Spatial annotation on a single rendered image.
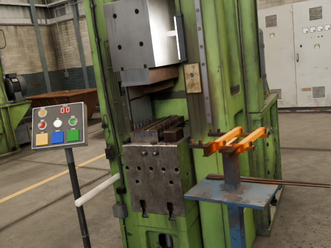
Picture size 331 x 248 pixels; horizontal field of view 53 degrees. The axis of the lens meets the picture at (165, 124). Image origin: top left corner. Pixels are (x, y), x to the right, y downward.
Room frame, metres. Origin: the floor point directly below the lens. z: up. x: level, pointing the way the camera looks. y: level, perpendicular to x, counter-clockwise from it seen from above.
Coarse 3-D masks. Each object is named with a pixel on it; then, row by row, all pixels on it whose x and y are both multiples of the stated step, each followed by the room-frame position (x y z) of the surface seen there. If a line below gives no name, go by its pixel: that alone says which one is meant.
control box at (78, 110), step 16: (48, 112) 2.13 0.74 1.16; (64, 112) 2.11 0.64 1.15; (80, 112) 2.11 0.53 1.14; (32, 128) 2.08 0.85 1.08; (48, 128) 2.07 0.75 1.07; (64, 128) 2.06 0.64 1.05; (80, 128) 2.05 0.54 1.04; (32, 144) 2.03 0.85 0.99; (48, 144) 2.02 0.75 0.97; (64, 144) 2.01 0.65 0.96; (80, 144) 2.03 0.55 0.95
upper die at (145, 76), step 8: (176, 64) 2.29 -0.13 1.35; (120, 72) 2.03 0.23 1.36; (128, 72) 2.00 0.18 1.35; (136, 72) 1.97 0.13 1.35; (144, 72) 1.95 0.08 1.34; (152, 72) 1.97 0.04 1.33; (160, 72) 2.06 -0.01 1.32; (168, 72) 2.17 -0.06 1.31; (176, 72) 2.28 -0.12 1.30; (128, 80) 2.00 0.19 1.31; (136, 80) 1.98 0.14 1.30; (144, 80) 1.95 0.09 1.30; (152, 80) 1.96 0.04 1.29; (160, 80) 2.05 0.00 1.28
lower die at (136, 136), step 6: (156, 120) 2.33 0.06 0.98; (174, 120) 2.17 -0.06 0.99; (180, 120) 2.25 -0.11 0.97; (144, 126) 2.10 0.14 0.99; (162, 126) 2.02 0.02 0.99; (168, 126) 2.08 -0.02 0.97; (180, 126) 2.24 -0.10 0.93; (132, 132) 2.02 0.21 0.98; (138, 132) 2.00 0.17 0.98; (144, 132) 1.98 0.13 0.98; (150, 132) 1.96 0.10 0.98; (156, 132) 1.94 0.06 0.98; (132, 138) 2.02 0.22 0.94; (138, 138) 2.00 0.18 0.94; (144, 138) 1.98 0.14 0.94; (150, 138) 1.96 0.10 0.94; (156, 138) 1.94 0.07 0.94; (162, 138) 1.98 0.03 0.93
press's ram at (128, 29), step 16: (128, 0) 1.97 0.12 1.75; (144, 0) 1.92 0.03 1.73; (160, 0) 2.06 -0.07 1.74; (112, 16) 2.02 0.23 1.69; (128, 16) 1.97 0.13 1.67; (144, 16) 1.93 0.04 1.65; (160, 16) 2.04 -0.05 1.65; (112, 32) 2.03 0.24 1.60; (128, 32) 1.98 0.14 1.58; (144, 32) 1.93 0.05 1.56; (160, 32) 2.01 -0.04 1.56; (112, 48) 2.04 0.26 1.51; (128, 48) 1.99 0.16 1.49; (144, 48) 1.94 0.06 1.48; (160, 48) 1.99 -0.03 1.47; (176, 48) 2.20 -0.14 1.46; (112, 64) 2.05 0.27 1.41; (128, 64) 2.00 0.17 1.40; (144, 64) 1.96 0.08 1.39; (160, 64) 1.96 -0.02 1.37
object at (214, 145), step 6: (240, 126) 1.64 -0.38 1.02; (228, 132) 1.55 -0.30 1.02; (234, 132) 1.55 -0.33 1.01; (222, 138) 1.46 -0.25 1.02; (228, 138) 1.49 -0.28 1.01; (210, 144) 1.35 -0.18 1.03; (216, 144) 1.38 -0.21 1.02; (222, 144) 1.43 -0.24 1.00; (204, 150) 1.32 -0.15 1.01; (210, 150) 1.35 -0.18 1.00
